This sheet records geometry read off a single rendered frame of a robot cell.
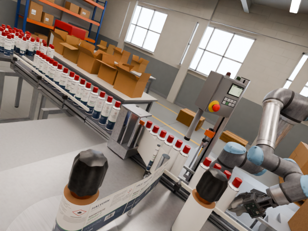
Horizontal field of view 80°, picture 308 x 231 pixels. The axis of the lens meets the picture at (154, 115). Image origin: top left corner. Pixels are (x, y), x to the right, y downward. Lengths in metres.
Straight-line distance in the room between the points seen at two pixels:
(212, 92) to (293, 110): 0.46
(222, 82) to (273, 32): 5.64
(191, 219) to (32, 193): 0.54
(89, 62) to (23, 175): 2.45
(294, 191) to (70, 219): 0.77
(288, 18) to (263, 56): 1.07
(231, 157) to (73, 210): 0.95
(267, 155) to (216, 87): 0.36
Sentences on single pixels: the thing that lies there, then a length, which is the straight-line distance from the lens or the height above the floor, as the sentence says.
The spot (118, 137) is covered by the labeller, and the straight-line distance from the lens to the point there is 1.03.
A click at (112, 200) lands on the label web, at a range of 0.59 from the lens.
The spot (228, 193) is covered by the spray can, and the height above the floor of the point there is 1.01.
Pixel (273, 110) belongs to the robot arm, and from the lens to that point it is 1.08.
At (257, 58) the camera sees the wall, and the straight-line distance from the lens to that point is 6.37.
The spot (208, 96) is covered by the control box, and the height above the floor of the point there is 1.36.
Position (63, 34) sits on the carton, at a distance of 4.14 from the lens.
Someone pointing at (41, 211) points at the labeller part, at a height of 0.89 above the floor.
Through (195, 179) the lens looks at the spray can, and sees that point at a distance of 1.01.
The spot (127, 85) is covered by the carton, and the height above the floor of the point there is 0.90.
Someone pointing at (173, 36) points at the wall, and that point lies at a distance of 7.32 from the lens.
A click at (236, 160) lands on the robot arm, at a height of 1.05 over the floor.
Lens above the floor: 1.46
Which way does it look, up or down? 18 degrees down
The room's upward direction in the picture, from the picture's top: 23 degrees clockwise
